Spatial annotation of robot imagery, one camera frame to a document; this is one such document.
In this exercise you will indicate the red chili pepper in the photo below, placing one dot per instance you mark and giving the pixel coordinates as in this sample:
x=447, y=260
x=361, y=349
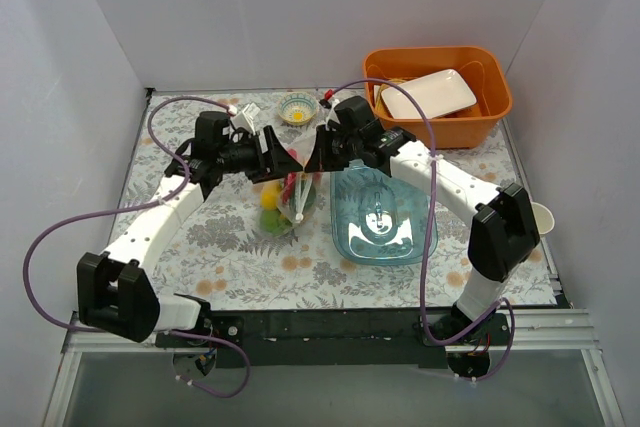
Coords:
x=288, y=187

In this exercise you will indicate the white cup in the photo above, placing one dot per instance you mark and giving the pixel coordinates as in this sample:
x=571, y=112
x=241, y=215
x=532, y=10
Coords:
x=544, y=218

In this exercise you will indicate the aluminium frame rail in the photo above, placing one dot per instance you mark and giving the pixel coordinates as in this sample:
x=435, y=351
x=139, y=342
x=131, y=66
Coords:
x=539, y=328

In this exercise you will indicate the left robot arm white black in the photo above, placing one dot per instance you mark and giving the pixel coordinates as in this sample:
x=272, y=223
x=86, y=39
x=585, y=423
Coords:
x=115, y=291

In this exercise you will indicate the green cabbage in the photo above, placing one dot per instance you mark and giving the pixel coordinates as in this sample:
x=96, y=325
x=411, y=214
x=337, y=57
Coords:
x=273, y=222

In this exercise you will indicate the clear blue plastic tray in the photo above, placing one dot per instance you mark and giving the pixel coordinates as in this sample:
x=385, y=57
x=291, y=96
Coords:
x=377, y=220

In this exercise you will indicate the white rectangular plate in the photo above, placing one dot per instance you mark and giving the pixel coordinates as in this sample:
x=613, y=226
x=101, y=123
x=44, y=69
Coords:
x=438, y=94

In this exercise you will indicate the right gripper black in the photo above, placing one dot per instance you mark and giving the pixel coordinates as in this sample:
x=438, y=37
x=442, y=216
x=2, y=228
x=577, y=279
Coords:
x=327, y=145

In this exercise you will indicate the clear zip top bag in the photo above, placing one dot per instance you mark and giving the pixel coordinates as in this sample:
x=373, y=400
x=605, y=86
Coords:
x=301, y=149

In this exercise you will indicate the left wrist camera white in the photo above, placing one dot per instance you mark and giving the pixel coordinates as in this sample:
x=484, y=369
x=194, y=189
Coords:
x=244, y=118

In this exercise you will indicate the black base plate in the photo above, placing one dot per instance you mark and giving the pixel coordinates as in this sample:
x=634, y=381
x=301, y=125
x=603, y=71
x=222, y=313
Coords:
x=444, y=323

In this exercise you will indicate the orange plastic bin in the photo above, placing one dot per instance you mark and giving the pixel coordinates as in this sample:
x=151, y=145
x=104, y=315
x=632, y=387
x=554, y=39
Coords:
x=479, y=68

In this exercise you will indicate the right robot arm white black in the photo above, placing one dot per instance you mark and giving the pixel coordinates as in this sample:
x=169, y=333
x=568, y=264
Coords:
x=503, y=229

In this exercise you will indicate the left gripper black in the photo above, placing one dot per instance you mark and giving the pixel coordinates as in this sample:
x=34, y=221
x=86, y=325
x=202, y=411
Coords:
x=267, y=151

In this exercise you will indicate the yellow lemon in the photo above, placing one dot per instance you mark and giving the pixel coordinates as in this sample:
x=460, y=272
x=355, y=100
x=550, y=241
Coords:
x=269, y=197

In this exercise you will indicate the dark green lime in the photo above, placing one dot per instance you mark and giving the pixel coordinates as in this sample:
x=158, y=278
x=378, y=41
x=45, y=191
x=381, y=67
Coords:
x=310, y=197

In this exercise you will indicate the small patterned bowl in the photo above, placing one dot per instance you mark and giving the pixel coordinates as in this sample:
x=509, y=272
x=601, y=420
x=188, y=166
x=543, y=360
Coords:
x=297, y=108

